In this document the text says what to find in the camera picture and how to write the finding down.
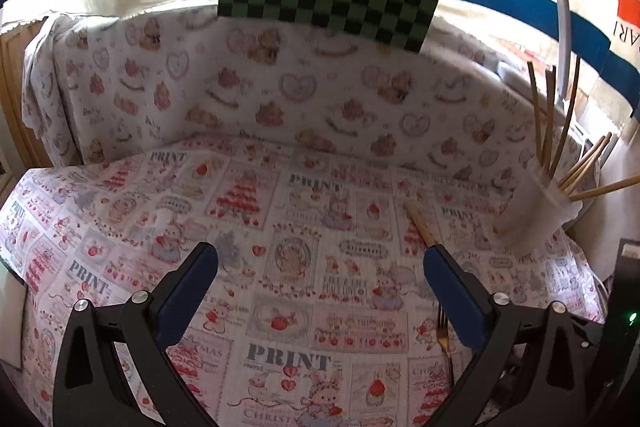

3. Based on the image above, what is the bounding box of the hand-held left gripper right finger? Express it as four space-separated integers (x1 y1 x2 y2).
422 244 608 427

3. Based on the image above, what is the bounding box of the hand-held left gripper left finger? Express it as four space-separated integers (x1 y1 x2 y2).
52 242 219 427

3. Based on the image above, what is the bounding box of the golden metal fork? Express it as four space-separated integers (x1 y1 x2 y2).
435 304 456 388

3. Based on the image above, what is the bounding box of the tan bamboo chopstick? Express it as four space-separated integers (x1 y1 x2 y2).
404 201 438 248

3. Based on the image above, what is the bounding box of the white plastic cup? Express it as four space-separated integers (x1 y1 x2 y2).
492 167 583 258

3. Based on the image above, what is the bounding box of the bundle of bamboo chopsticks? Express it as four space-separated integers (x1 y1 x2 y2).
526 54 640 202

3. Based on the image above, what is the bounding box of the strawberry print tablecloth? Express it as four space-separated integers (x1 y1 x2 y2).
0 134 608 427

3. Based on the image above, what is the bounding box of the bear print cloth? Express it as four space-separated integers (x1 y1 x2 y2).
22 2 601 218

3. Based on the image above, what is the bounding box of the wooden cabinet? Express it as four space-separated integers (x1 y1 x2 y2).
0 29 56 170

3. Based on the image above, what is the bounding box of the white desk lamp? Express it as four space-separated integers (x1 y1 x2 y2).
497 0 578 100

